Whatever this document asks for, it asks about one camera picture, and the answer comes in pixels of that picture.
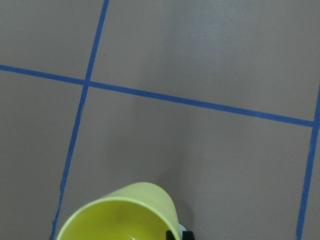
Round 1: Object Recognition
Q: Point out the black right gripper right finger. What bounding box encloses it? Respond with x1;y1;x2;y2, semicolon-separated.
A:
182;231;195;240

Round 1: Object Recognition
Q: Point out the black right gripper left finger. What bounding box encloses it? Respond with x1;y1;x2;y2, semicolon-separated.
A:
165;230;176;240

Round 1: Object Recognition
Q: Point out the yellow cup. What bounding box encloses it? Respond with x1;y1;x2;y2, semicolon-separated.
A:
57;182;182;240

